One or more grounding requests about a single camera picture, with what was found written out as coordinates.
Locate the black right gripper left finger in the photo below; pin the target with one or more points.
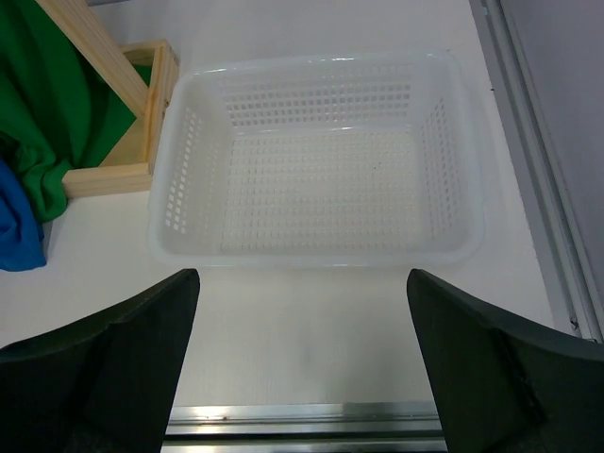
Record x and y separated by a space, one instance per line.
104 383

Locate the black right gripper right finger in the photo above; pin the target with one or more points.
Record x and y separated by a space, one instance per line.
503 383

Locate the blue tank top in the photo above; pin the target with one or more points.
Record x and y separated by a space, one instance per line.
22 235

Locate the green tank top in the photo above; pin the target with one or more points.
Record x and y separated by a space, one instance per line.
52 105

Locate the white plastic basket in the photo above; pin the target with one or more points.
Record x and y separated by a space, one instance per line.
368 160

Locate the wooden clothes rack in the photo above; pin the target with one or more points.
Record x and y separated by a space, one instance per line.
141 76

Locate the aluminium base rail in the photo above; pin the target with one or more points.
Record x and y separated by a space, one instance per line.
348 427

